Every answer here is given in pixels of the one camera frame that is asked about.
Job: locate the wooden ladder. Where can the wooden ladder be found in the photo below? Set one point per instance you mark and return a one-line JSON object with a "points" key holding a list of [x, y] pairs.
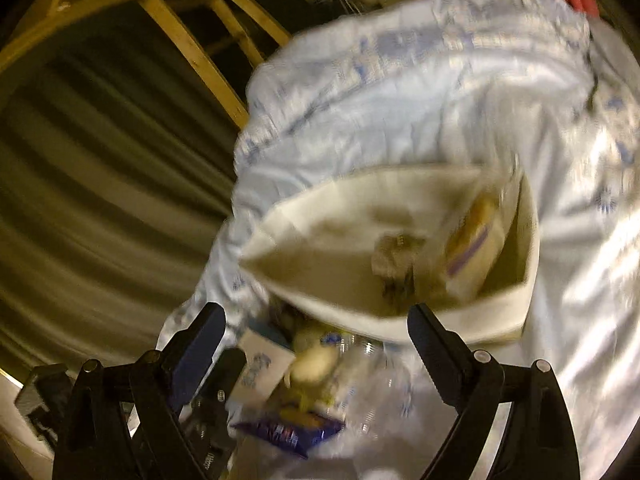
{"points": [[185, 40]]}

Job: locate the grey item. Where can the grey item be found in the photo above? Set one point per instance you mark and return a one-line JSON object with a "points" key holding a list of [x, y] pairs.
{"points": [[395, 260]]}

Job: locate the yellow snack packet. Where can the yellow snack packet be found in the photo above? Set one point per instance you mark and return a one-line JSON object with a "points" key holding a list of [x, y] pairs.
{"points": [[475, 240]]}

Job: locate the olive green curtain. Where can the olive green curtain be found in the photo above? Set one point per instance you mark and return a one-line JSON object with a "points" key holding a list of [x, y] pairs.
{"points": [[100, 185]]}

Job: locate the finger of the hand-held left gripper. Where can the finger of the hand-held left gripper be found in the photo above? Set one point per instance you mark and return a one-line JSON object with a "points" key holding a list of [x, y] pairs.
{"points": [[227, 367]]}

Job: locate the wooden bunk bed frame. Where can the wooden bunk bed frame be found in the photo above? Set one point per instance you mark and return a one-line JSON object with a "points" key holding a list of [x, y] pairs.
{"points": [[45, 25]]}

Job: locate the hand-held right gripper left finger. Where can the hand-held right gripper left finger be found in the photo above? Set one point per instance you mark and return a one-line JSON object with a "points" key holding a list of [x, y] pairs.
{"points": [[200, 357]]}

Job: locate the white fabric storage bin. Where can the white fabric storage bin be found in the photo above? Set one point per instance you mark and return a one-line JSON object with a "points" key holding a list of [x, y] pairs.
{"points": [[325, 235]]}

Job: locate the blue floral quilt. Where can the blue floral quilt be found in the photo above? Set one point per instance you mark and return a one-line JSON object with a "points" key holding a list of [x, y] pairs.
{"points": [[425, 85]]}

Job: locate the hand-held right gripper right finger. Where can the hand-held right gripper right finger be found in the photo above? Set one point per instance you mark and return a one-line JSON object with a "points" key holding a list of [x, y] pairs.
{"points": [[434, 357]]}

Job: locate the blue cartoon print box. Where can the blue cartoon print box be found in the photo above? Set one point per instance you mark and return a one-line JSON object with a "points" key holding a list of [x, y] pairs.
{"points": [[260, 365]]}

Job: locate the dark blue snack packet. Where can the dark blue snack packet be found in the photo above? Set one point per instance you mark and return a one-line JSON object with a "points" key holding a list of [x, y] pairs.
{"points": [[285, 430]]}

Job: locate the clear plastic bottle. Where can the clear plastic bottle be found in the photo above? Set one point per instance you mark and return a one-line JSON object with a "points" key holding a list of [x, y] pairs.
{"points": [[370, 355]]}

